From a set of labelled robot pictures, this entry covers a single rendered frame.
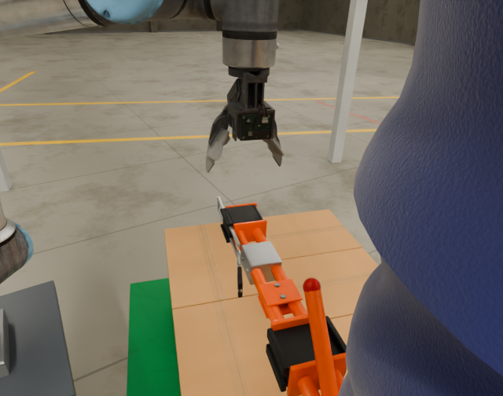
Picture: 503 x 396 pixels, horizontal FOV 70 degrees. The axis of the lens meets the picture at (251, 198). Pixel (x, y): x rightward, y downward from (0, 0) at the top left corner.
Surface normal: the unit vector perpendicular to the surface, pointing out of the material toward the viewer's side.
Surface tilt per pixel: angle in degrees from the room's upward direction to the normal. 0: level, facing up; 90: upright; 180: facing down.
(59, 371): 0
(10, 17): 116
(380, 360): 71
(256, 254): 0
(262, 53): 90
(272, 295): 0
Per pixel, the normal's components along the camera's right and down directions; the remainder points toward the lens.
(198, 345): 0.03, -0.87
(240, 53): -0.26, 0.47
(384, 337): -0.92, -0.36
